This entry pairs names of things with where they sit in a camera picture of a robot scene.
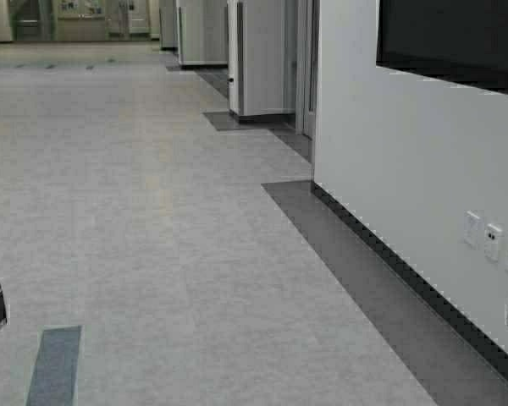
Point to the dark wall window panel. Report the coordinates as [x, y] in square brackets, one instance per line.
[462, 42]

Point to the white wall outlet plate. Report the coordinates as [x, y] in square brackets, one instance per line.
[472, 226]

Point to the blue floor tape strip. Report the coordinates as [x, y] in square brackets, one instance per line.
[54, 375]

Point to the white column with metal guard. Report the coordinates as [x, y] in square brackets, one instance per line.
[262, 59]

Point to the white wall socket plate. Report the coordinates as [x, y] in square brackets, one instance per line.
[492, 239]

